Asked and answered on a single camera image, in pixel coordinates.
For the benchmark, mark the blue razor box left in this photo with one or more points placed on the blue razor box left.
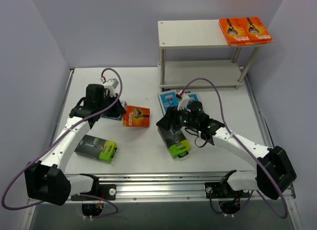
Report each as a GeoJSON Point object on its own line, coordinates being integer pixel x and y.
{"type": "Point", "coordinates": [115, 116]}

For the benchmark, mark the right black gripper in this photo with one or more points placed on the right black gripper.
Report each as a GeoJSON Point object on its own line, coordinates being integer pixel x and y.
{"type": "Point", "coordinates": [171, 117]}

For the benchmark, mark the blue razor box middle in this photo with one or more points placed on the blue razor box middle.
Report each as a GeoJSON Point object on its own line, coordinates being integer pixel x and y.
{"type": "Point", "coordinates": [167, 99]}

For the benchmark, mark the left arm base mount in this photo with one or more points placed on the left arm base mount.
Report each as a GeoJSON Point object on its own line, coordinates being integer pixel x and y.
{"type": "Point", "coordinates": [104, 195]}

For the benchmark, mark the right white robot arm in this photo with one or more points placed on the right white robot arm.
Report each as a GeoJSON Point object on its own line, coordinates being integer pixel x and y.
{"type": "Point", "coordinates": [273, 172]}

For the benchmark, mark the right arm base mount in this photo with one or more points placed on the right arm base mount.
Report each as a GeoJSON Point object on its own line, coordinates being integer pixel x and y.
{"type": "Point", "coordinates": [231, 204]}

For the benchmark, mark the orange razor box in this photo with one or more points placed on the orange razor box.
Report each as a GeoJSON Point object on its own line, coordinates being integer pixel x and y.
{"type": "Point", "coordinates": [136, 117]}
{"type": "Point", "coordinates": [234, 32]}
{"type": "Point", "coordinates": [256, 30]}

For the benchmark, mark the black green razor box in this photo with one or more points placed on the black green razor box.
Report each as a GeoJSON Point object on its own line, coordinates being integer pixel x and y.
{"type": "Point", "coordinates": [175, 141]}
{"type": "Point", "coordinates": [96, 149]}

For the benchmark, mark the black green razor box left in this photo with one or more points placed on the black green razor box left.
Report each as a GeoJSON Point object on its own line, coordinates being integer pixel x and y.
{"type": "Point", "coordinates": [96, 149]}

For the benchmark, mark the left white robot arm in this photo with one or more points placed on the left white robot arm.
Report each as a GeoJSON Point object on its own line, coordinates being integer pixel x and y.
{"type": "Point", "coordinates": [45, 179]}

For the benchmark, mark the blue razor box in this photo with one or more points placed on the blue razor box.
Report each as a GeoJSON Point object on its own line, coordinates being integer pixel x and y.
{"type": "Point", "coordinates": [167, 99]}
{"type": "Point", "coordinates": [193, 96]}
{"type": "Point", "coordinates": [115, 116]}

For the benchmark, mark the aluminium rail frame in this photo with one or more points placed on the aluminium rail frame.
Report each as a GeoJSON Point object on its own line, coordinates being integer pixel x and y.
{"type": "Point", "coordinates": [153, 187]}

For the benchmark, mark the orange razor box front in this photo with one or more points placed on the orange razor box front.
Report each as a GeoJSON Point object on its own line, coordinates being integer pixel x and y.
{"type": "Point", "coordinates": [234, 32]}

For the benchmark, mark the white two-tier shelf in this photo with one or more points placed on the white two-tier shelf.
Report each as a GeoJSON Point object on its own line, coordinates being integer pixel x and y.
{"type": "Point", "coordinates": [198, 48]}

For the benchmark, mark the blue razor box right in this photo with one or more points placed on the blue razor box right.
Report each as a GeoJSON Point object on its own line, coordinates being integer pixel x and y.
{"type": "Point", "coordinates": [193, 96]}

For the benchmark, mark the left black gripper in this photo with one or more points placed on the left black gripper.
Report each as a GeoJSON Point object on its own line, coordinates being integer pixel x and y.
{"type": "Point", "coordinates": [115, 106]}

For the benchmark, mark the black green razor box centre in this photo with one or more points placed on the black green razor box centre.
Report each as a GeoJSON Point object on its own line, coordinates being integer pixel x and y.
{"type": "Point", "coordinates": [175, 141]}

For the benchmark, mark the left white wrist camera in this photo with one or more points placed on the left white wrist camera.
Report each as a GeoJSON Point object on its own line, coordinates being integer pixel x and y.
{"type": "Point", "coordinates": [110, 86]}

